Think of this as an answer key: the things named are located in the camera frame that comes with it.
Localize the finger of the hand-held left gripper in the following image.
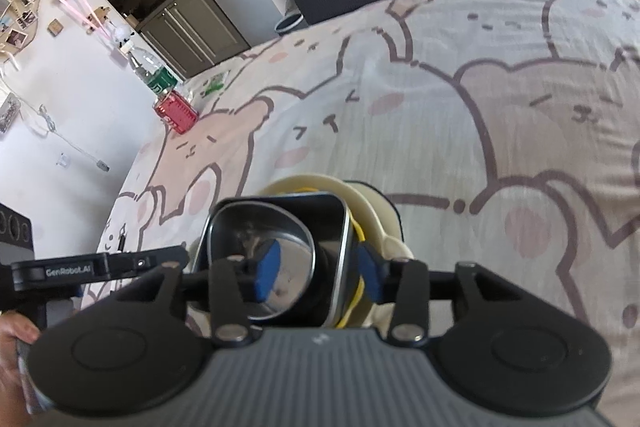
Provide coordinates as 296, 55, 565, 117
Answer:
107, 246, 191, 280

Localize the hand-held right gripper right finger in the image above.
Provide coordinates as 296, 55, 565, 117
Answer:
357, 243, 521, 348

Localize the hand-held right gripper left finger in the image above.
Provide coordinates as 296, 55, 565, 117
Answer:
120, 239, 282, 347

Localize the round steel bowl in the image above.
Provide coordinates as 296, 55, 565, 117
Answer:
206, 202, 317, 320

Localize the cream ceramic bowl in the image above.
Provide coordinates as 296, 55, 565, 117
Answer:
257, 174, 416, 333

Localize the rectangular steel tray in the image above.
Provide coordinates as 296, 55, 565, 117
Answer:
191, 192, 351, 329

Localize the person's left hand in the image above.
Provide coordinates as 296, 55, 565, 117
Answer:
0, 313, 41, 427

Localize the red drink can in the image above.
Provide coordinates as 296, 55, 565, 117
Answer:
153, 89, 199, 136

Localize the green snack packet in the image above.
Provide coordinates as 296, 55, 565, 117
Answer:
200, 71, 231, 98

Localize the clear plastic water bottle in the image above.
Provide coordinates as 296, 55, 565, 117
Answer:
125, 47, 180, 96

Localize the bear print tablecloth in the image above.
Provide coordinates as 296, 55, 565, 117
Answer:
82, 0, 640, 427

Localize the grey cabinet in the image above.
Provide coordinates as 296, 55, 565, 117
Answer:
135, 0, 251, 80

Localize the white wall cable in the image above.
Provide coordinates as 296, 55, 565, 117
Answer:
0, 74, 110, 172

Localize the pink stick wall ornament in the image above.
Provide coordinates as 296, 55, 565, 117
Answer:
52, 0, 120, 46

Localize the wall photo collage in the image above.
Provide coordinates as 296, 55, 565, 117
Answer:
0, 0, 42, 58

